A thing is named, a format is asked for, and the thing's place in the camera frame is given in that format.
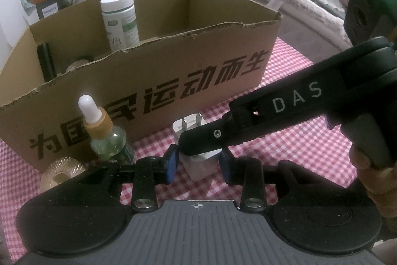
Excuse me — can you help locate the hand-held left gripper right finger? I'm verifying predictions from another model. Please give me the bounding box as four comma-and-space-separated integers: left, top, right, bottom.
219, 148, 327, 214

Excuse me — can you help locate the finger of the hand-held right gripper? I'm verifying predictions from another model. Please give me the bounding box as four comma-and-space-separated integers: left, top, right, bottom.
178, 111, 262, 158

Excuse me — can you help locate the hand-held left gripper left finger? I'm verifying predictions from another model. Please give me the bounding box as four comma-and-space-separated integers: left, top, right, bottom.
74, 144, 179, 214

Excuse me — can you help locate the white wall charger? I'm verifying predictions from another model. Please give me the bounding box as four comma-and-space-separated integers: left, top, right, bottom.
172, 112, 224, 182

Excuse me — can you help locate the brown cardboard box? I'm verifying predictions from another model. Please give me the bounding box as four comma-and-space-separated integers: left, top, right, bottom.
0, 0, 282, 173

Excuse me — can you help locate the green glass dropper bottle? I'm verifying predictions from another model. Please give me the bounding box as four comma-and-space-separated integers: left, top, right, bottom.
77, 94, 136, 165

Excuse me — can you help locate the white supplement bottle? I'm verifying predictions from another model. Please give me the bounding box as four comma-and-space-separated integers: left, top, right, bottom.
100, 0, 141, 52

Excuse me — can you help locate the person's right hand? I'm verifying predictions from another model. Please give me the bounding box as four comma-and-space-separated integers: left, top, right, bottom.
349, 145, 397, 220

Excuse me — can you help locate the pink checkered tablecloth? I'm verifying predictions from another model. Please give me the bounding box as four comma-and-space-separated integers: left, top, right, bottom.
0, 37, 364, 257

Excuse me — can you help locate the quilted mattress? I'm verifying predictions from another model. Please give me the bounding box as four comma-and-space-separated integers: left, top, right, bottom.
232, 0, 353, 50

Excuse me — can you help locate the black cylinder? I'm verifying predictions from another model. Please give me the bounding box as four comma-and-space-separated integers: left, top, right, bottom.
36, 42, 57, 82

